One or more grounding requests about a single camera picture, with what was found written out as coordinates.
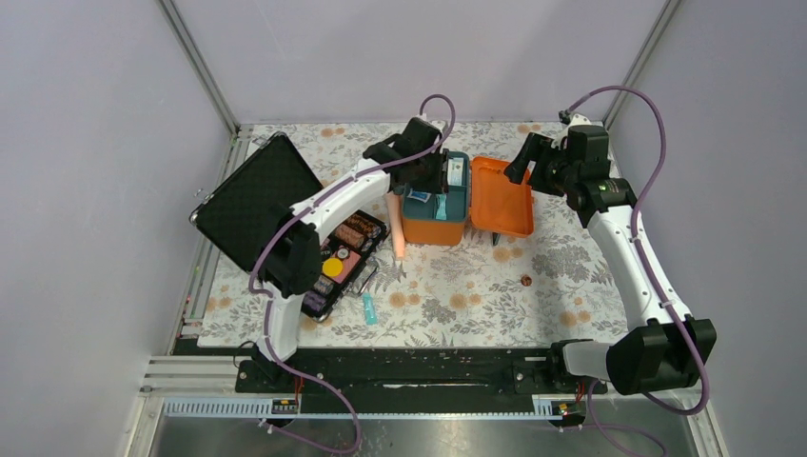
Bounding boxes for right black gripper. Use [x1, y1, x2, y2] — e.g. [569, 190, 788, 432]
[503, 132, 579, 198]

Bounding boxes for teal divided tray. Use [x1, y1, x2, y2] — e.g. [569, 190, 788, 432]
[402, 151, 471, 223]

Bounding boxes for orange medicine box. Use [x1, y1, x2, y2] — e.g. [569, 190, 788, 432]
[401, 156, 534, 246]

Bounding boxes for teal tube pair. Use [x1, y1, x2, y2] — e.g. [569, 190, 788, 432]
[362, 292, 378, 326]

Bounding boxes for small blue sachets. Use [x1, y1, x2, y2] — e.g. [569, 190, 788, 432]
[406, 189, 432, 203]

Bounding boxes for blue white medicine packet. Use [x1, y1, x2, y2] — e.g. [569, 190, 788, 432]
[446, 157, 466, 187]

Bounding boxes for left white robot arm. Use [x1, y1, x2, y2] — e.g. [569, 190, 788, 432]
[248, 115, 453, 391]

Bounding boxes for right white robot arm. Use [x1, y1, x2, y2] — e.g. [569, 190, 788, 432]
[504, 125, 717, 395]

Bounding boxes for orange black chip stack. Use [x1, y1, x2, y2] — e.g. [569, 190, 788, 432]
[345, 213, 383, 239]

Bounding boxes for red white chip stack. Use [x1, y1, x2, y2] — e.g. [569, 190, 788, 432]
[334, 225, 365, 250]

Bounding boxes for floral table mat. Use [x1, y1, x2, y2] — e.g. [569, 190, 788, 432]
[196, 122, 627, 348]

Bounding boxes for yellow poker chip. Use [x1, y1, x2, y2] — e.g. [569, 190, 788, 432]
[322, 257, 344, 278]

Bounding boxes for black poker chip case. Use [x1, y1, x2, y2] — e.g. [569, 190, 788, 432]
[189, 132, 388, 319]

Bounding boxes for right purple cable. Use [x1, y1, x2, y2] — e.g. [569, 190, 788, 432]
[558, 85, 713, 457]

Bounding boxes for purple cable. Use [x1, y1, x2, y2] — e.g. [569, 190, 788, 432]
[558, 85, 713, 457]
[247, 94, 457, 457]

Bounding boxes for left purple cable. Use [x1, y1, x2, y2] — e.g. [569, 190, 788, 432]
[247, 94, 457, 457]

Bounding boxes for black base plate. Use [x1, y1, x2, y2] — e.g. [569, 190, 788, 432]
[171, 338, 609, 415]

